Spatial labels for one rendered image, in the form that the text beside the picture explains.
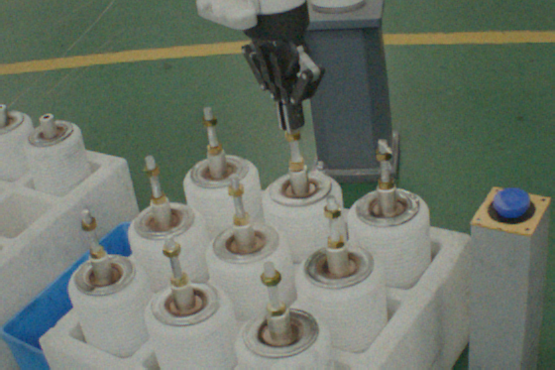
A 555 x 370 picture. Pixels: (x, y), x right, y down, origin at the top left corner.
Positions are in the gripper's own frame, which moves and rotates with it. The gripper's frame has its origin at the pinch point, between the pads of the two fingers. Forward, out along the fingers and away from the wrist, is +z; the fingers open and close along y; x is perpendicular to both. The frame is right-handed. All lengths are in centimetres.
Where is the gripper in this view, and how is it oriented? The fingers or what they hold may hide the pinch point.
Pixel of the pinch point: (289, 114)
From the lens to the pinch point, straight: 108.2
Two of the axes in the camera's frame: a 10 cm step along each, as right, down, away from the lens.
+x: -7.9, 4.0, -4.7
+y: -6.0, -3.3, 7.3
